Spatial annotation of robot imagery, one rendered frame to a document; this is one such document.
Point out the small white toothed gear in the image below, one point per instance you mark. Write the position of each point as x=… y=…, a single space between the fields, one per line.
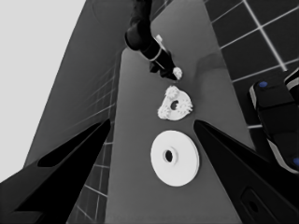
x=179 y=74
x=170 y=93
x=162 y=113
x=187 y=109

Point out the large thick white disc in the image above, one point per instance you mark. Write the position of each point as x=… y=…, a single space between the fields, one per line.
x=182 y=171

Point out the white round carrier with pins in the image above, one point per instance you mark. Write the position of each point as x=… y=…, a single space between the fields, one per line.
x=178 y=116

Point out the dark robot body block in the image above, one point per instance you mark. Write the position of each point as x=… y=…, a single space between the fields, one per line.
x=274 y=124

